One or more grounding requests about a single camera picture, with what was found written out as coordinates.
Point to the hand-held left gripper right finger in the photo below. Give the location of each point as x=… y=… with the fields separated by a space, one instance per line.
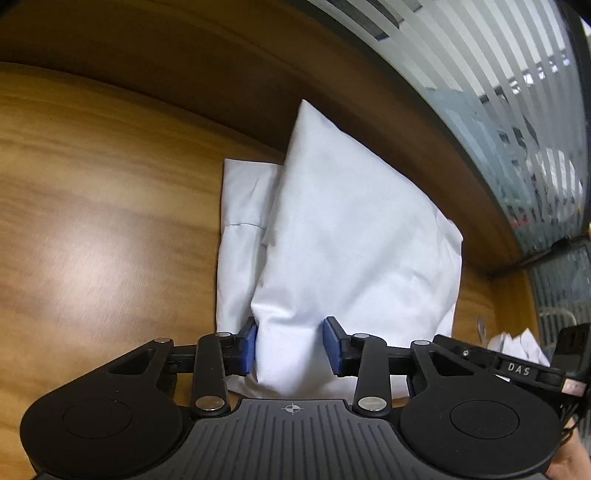
x=333 y=346

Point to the person's right hand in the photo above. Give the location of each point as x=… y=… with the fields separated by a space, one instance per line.
x=575 y=461

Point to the white collared shirt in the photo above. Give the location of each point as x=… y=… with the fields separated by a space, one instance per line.
x=521 y=350

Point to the black binder clip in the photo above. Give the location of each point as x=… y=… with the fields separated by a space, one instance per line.
x=562 y=242

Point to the white shirt with black label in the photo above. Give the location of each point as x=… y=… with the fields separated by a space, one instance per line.
x=346 y=230

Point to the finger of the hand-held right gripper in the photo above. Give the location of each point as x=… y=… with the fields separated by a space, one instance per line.
x=455 y=348

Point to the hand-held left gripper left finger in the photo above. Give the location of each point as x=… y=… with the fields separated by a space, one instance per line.
x=248 y=346

